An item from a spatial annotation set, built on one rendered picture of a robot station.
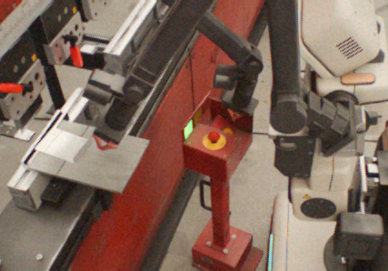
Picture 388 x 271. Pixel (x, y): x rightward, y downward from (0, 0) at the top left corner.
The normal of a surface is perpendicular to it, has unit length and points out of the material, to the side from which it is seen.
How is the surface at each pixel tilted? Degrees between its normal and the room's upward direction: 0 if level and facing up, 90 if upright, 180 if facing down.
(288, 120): 89
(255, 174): 0
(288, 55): 89
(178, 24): 88
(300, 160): 90
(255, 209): 0
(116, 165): 0
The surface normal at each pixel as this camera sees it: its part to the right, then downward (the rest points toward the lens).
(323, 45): -0.14, 0.74
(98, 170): -0.05, -0.67
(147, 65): -0.06, 0.57
